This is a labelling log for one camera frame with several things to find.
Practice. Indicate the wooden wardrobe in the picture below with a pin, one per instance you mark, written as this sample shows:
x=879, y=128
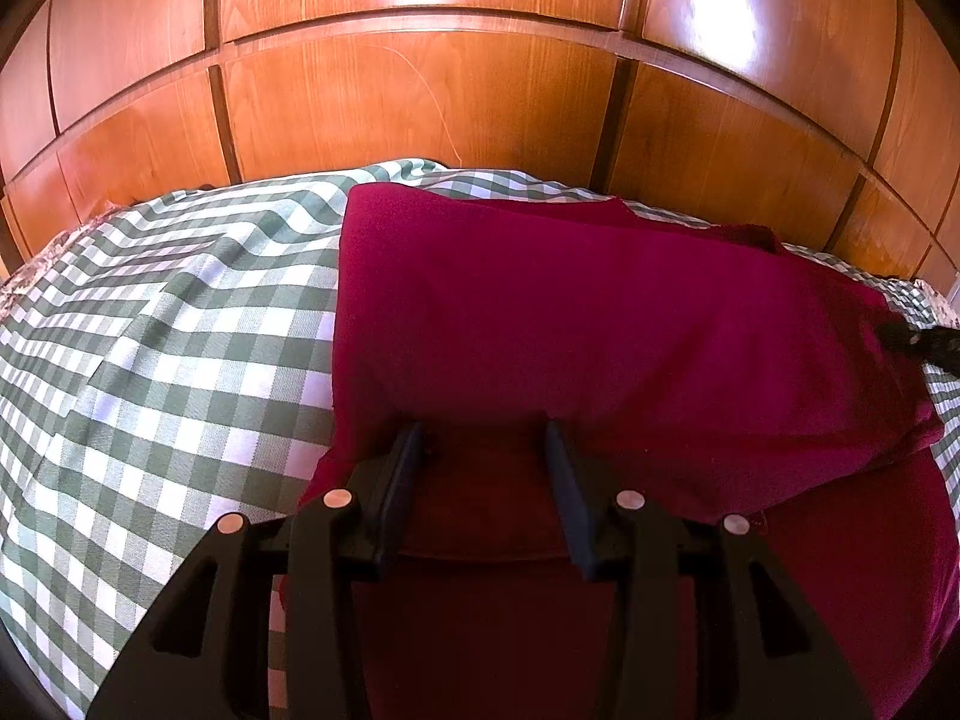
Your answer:
x=450, y=90

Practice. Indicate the dark red pants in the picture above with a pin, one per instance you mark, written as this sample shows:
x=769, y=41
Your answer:
x=600, y=315

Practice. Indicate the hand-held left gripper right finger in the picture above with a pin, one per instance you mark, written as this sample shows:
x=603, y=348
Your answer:
x=574, y=519

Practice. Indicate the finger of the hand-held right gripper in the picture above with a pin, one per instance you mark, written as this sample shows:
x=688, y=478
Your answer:
x=926, y=343

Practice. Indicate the green white checked blanket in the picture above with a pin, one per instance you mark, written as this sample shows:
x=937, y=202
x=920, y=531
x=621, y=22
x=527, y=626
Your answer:
x=187, y=345

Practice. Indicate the floral bedspread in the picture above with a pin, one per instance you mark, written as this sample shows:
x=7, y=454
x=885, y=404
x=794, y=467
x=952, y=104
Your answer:
x=19, y=281

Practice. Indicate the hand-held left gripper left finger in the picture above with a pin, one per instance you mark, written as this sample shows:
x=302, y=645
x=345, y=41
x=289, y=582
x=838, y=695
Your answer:
x=391, y=511

